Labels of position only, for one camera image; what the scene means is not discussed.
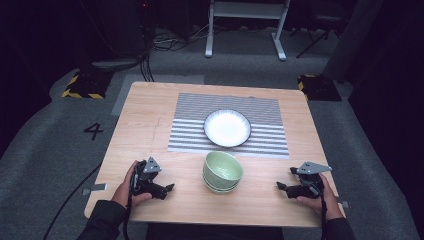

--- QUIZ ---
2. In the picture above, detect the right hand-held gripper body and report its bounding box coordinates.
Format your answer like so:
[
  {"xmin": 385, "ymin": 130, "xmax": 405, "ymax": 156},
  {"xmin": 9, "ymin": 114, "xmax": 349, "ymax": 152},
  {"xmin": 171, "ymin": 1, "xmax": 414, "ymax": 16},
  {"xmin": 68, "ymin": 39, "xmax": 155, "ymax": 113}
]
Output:
[{"xmin": 289, "ymin": 161, "xmax": 333, "ymax": 198}]

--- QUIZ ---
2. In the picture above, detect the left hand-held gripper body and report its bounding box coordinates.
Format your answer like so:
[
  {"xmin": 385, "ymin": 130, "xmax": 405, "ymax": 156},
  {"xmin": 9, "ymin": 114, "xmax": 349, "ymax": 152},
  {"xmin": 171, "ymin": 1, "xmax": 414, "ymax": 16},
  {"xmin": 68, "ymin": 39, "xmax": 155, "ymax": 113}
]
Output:
[{"xmin": 130, "ymin": 156, "xmax": 168, "ymax": 198}]

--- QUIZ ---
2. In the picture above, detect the person's left hand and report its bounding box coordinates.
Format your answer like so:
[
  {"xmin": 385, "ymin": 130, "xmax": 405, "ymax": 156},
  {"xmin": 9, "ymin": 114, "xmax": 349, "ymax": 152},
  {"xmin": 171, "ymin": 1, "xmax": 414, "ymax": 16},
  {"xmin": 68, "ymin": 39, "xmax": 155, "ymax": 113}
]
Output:
[{"xmin": 111, "ymin": 160, "xmax": 153, "ymax": 208}]

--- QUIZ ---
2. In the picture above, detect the person's right hand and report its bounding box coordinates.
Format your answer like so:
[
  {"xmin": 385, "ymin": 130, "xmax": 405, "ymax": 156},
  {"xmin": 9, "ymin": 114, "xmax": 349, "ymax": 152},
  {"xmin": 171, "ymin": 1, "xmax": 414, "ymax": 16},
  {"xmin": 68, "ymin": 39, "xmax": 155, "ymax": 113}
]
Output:
[{"xmin": 295, "ymin": 181, "xmax": 344, "ymax": 222}]

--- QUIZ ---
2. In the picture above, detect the grey white striped placemat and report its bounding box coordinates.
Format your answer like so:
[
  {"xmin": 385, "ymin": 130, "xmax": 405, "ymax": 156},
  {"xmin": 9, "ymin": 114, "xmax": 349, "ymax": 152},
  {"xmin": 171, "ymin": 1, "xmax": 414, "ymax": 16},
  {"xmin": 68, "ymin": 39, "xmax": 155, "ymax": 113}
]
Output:
[{"xmin": 167, "ymin": 92, "xmax": 290, "ymax": 159}]

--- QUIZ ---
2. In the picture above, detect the white plate with dark rim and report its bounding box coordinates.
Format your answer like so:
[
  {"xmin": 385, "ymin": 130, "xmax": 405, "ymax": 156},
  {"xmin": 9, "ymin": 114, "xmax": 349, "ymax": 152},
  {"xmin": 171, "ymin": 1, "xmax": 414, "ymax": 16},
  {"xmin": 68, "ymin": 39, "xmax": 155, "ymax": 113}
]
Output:
[{"xmin": 203, "ymin": 109, "xmax": 252, "ymax": 149}]

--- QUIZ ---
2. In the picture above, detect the black yellow striped stand base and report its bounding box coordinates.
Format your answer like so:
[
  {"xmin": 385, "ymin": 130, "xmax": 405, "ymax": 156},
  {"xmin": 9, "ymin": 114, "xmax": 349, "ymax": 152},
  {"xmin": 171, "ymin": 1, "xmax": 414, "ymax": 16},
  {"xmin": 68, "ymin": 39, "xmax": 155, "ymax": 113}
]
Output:
[
  {"xmin": 297, "ymin": 73, "xmax": 343, "ymax": 102},
  {"xmin": 61, "ymin": 70, "xmax": 114, "ymax": 100}
]

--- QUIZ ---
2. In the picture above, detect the grey round stand foot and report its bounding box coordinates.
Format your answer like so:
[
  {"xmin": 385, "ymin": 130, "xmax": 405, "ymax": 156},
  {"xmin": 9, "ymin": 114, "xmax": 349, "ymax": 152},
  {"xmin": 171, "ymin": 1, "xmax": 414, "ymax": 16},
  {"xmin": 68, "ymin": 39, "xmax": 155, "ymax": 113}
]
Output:
[{"xmin": 91, "ymin": 58, "xmax": 142, "ymax": 72}]

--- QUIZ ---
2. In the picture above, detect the black tripod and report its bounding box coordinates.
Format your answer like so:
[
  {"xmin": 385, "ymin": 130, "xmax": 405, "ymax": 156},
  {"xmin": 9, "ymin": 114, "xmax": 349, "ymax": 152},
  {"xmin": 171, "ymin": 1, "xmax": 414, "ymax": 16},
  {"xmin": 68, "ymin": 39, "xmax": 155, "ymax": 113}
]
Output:
[{"xmin": 294, "ymin": 13, "xmax": 346, "ymax": 60}]

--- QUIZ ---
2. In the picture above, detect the grey curtain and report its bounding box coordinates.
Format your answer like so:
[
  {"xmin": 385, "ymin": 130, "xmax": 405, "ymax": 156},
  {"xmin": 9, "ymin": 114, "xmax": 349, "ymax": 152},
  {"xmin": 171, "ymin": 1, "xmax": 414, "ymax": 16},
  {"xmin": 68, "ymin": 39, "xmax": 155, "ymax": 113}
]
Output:
[{"xmin": 322, "ymin": 0, "xmax": 385, "ymax": 82}]

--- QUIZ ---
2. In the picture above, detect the right hand-held gripper black cable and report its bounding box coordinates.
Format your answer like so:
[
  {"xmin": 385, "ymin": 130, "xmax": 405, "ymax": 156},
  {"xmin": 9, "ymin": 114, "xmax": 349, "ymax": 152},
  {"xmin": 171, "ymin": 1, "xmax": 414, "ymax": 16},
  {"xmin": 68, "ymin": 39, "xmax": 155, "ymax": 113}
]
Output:
[{"xmin": 319, "ymin": 186, "xmax": 329, "ymax": 240}]

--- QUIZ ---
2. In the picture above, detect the hand-held gripper black cable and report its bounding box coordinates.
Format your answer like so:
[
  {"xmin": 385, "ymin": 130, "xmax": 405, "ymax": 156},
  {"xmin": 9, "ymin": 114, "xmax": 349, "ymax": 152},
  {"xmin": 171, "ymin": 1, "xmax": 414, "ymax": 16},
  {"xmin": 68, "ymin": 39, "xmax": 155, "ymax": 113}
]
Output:
[
  {"xmin": 122, "ymin": 196, "xmax": 134, "ymax": 240},
  {"xmin": 319, "ymin": 186, "xmax": 329, "ymax": 240}
]

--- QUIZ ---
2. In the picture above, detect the left hand-held gripper black cable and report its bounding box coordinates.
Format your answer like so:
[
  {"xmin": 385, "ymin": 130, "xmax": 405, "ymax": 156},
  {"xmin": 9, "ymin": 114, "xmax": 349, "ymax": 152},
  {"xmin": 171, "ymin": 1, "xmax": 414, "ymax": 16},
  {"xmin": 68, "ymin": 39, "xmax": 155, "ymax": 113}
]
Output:
[{"xmin": 122, "ymin": 196, "xmax": 134, "ymax": 240}]

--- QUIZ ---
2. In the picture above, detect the black floor cable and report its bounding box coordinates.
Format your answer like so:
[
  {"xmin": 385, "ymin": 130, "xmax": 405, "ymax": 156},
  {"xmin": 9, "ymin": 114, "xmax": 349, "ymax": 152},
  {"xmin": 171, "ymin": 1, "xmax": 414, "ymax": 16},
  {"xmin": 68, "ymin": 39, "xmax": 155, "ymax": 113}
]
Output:
[{"xmin": 42, "ymin": 163, "xmax": 102, "ymax": 240}]

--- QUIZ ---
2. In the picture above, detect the bundle of black floor cables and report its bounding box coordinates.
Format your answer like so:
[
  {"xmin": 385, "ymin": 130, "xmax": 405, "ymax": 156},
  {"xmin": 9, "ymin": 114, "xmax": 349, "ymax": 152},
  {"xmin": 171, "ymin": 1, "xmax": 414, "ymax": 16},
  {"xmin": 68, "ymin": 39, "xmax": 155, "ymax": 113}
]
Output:
[{"xmin": 139, "ymin": 28, "xmax": 209, "ymax": 83}]

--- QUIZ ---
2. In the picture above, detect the white metal desk frame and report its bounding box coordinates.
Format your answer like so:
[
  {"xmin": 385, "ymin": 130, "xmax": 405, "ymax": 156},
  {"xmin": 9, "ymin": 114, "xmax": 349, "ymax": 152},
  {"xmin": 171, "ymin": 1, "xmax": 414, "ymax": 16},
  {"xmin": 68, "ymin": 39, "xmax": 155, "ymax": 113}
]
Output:
[{"xmin": 204, "ymin": 0, "xmax": 292, "ymax": 62}]

